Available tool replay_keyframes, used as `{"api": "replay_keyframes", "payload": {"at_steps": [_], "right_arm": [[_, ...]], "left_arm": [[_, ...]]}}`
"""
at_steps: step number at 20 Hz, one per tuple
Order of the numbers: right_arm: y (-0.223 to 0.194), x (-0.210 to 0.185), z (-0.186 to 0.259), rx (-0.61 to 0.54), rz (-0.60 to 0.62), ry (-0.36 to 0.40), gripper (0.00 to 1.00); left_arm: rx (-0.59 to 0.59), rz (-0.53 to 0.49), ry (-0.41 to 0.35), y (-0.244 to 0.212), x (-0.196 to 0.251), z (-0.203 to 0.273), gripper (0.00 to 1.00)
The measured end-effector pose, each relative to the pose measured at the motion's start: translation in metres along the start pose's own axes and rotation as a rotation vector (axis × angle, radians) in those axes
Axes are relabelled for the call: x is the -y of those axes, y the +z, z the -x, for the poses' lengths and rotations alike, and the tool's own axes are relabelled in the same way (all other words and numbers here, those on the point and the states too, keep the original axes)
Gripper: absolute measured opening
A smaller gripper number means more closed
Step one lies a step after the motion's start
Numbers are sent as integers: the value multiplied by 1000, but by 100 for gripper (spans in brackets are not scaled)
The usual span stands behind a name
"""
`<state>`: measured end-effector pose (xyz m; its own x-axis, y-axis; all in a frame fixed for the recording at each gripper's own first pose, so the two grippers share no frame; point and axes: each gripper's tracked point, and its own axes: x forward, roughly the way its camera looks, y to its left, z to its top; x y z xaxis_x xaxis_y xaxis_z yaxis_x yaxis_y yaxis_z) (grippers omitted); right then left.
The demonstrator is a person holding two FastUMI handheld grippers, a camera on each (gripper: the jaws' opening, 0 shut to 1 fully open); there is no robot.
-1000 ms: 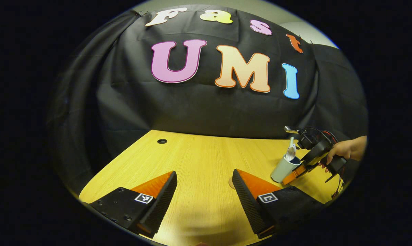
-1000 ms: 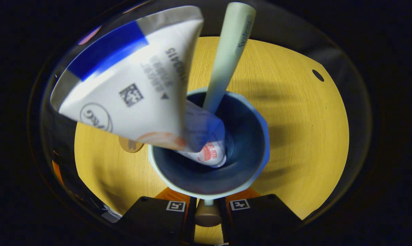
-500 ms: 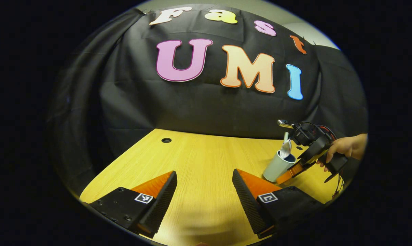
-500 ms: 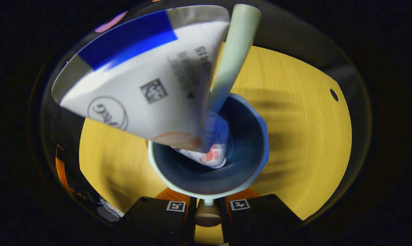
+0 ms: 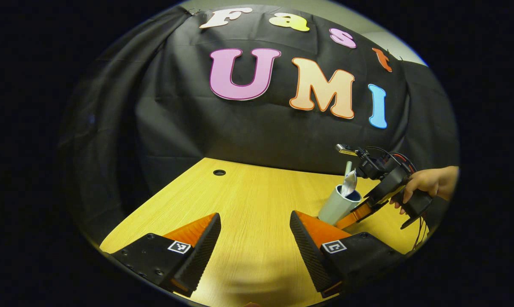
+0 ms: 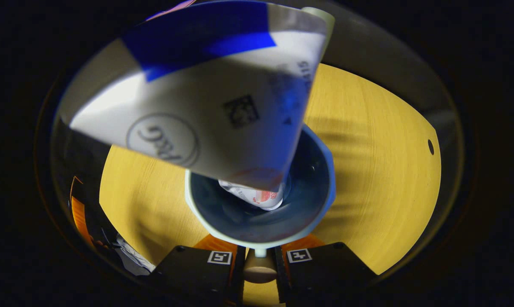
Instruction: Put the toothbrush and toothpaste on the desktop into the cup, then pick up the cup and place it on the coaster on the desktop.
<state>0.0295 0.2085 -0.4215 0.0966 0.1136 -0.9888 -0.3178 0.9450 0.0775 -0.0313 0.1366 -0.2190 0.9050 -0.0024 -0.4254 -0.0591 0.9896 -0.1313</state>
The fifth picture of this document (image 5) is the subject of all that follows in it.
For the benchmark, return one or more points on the pale green toothbrush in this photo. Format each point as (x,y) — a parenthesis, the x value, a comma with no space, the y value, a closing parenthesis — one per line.
(348,167)

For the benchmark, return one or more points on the white toothpaste tube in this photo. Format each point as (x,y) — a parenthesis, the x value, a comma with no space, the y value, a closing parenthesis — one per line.
(349,185)

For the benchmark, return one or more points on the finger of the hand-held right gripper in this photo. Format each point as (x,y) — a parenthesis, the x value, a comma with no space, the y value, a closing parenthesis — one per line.
(387,187)

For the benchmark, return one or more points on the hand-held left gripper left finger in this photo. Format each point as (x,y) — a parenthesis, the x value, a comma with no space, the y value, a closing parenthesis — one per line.
(197,260)

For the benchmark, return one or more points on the wooden desktop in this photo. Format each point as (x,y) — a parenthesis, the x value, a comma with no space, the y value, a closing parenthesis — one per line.
(248,192)

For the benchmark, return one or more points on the black backdrop cloth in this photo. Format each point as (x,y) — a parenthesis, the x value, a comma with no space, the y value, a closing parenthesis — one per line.
(240,128)

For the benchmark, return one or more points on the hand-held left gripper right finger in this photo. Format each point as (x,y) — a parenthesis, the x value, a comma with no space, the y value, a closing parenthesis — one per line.
(310,256)

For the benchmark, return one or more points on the light blue cup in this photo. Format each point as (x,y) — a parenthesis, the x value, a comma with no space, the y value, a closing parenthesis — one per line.
(336,204)

